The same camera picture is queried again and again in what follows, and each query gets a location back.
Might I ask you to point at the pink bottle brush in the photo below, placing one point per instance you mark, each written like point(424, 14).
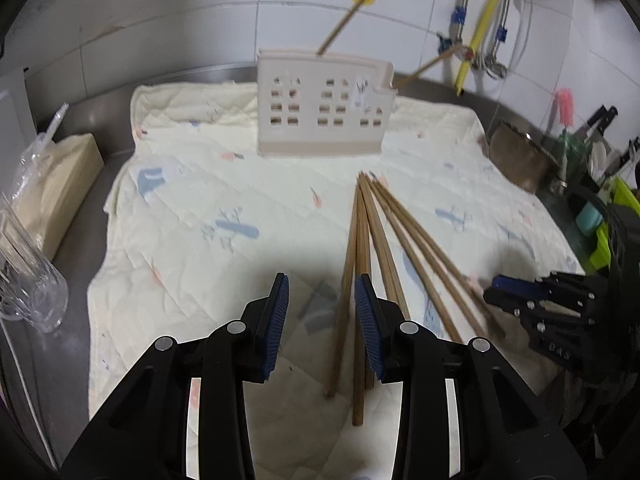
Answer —
point(563, 107)

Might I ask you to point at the cream printed quilted mat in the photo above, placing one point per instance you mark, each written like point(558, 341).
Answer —
point(200, 160)

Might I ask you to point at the metal pot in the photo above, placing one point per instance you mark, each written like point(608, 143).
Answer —
point(520, 160)

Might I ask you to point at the teal cup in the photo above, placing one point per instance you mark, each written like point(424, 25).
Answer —
point(589, 220)

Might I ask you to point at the green plastic rack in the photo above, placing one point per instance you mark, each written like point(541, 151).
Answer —
point(622, 195)

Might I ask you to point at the dark patterned cloth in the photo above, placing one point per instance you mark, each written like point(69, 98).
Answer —
point(580, 405)

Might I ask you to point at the long brown wooden chopstick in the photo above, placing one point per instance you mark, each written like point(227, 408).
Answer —
point(337, 27)
point(430, 65)

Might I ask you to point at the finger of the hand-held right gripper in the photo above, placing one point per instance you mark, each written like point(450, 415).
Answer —
point(515, 287)
point(560, 340)

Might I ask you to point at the metal gas valve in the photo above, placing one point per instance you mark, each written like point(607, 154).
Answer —
point(494, 66)
point(452, 50)

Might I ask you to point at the cream plastic utensil holder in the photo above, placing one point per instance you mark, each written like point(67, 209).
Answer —
point(305, 140)

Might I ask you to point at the green glass bottle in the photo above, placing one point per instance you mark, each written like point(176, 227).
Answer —
point(570, 155)

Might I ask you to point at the clear plastic wrapper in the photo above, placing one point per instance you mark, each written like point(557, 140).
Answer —
point(45, 135)

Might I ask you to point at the bundle of wooden chopsticks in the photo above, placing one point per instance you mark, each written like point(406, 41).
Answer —
point(365, 240)

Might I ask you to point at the wrapped pack of paper napkins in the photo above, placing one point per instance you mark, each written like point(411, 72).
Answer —
point(65, 170)

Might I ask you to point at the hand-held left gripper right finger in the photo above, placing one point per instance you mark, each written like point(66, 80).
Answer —
point(367, 325)

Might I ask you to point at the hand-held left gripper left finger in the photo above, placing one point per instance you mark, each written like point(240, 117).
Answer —
point(277, 325)

